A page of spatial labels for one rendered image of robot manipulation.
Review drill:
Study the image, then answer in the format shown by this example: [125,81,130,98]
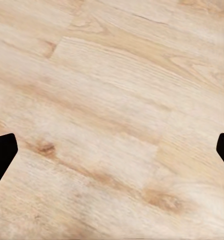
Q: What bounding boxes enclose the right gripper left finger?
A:
[0,133,18,181]

